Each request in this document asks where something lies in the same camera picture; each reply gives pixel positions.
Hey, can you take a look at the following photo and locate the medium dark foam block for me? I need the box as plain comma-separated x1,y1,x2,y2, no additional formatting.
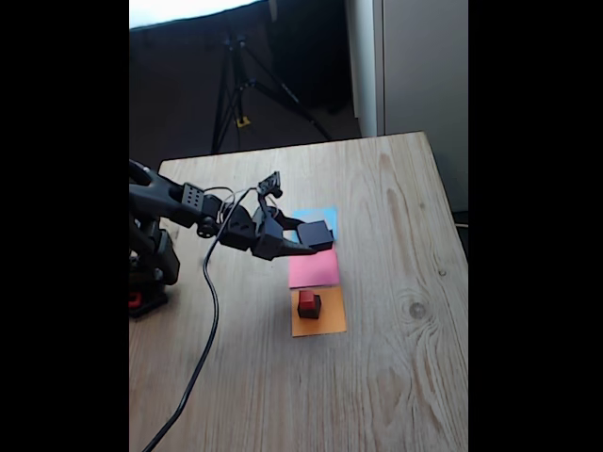
297,219,335,252

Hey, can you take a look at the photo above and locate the small black foam block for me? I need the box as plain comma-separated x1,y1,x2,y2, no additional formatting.
297,295,323,321

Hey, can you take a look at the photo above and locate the pink paper sheet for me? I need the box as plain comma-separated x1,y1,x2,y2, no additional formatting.
287,248,340,289

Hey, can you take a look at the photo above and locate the blue paper sheet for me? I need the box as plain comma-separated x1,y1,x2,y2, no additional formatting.
291,205,339,246

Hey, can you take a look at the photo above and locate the orange paper sheet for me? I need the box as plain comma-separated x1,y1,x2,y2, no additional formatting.
291,285,348,338

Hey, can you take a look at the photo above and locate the red and black table clamp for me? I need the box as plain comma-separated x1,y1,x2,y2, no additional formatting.
129,284,170,319

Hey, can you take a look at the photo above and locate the black tripod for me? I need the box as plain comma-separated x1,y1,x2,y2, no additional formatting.
210,27,334,154

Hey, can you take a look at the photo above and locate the white cabinet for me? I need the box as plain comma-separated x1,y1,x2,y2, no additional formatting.
346,0,469,213

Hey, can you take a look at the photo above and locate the black cable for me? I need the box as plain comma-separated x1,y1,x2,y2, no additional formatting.
140,186,260,452

